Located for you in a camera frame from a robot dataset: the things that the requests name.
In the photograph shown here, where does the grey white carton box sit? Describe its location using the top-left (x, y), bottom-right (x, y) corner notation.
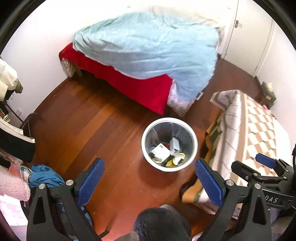
top-left (170, 137), bottom-right (181, 156)

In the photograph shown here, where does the yellow pomelo peel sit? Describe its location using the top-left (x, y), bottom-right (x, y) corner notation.
top-left (165, 153), bottom-right (186, 168)

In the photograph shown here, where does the green white medicine box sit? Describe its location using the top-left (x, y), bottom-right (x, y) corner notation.
top-left (151, 143), bottom-right (171, 163)

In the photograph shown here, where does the white trash bin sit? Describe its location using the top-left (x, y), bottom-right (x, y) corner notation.
top-left (141, 118), bottom-right (198, 172)

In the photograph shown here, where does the blue cloth on floor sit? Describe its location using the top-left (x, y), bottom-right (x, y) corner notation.
top-left (28, 164), bottom-right (93, 227)

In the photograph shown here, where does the checkered table cloth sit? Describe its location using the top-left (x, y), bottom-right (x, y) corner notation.
top-left (179, 89), bottom-right (292, 216)

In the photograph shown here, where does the pink knitted cloth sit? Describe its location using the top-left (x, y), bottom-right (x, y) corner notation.
top-left (0, 166), bottom-right (31, 201)

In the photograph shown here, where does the tissue box on stool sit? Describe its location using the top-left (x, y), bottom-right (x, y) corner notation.
top-left (261, 82), bottom-right (276, 108)

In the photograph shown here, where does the dark furry slipper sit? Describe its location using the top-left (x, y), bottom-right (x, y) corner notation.
top-left (133, 204), bottom-right (191, 240)

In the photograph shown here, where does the patterned mattress pad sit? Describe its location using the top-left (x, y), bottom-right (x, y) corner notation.
top-left (167, 80), bottom-right (204, 117)

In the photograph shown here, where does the white door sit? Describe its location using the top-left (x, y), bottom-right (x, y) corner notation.
top-left (224, 1), bottom-right (274, 76)

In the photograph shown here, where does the red bed sheet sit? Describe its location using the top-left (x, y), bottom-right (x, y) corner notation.
top-left (59, 43), bottom-right (173, 115)

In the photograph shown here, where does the white jacket on rack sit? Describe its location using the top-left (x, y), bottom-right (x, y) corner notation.
top-left (0, 59), bottom-right (23, 101)

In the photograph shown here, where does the light blue duvet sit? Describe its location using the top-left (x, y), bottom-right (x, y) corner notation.
top-left (73, 13), bottom-right (219, 101)

